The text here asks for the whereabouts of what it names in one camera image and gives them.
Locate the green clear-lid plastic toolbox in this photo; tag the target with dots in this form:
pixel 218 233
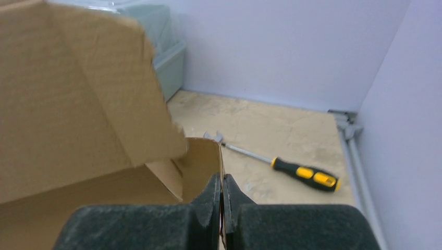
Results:
pixel 162 28

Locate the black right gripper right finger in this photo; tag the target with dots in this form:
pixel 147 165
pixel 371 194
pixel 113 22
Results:
pixel 248 225

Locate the black yellow handled screwdriver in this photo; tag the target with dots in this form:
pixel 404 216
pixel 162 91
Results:
pixel 313 177

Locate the silver open-end wrench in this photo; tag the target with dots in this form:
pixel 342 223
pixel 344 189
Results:
pixel 218 137

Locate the brown cardboard box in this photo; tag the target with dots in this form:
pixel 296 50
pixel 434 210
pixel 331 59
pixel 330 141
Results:
pixel 84 122

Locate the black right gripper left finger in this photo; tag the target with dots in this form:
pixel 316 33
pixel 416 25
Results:
pixel 183 226

